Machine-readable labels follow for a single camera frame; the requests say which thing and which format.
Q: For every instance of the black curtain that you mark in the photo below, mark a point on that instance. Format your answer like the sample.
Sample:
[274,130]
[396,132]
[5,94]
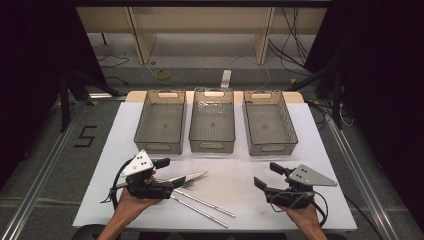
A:
[30,66]
[383,83]

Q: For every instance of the white power strip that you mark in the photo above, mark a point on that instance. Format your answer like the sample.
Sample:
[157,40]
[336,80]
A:
[226,78]

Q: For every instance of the beige wooden shelf unit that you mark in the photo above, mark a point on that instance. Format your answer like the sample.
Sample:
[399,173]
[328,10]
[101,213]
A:
[206,20]

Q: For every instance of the aluminium floor rail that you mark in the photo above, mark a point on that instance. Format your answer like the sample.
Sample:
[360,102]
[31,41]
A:
[36,180]
[363,186]

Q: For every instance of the clear grey plastic bin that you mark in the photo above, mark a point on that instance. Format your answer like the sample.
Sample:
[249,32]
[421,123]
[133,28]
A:
[268,125]
[212,123]
[161,123]

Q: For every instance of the person's left hand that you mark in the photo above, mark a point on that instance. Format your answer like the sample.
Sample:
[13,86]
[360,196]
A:
[131,205]

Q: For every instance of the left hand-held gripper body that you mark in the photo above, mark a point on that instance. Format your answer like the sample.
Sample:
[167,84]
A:
[136,165]

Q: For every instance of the white table sheet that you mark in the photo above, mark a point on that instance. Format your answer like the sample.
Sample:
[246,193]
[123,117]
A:
[233,200]

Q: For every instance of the metal chopstick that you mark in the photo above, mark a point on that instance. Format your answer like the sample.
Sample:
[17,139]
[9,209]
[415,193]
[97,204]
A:
[206,204]
[200,212]

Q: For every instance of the person's right hand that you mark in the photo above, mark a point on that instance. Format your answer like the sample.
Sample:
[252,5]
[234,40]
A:
[306,218]

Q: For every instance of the black metal stand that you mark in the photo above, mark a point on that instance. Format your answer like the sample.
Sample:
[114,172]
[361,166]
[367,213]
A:
[337,100]
[64,100]

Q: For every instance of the metal table knife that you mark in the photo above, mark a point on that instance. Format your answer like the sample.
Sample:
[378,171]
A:
[195,175]

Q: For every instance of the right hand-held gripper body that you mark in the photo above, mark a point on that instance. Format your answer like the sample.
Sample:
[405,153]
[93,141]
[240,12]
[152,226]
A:
[308,176]

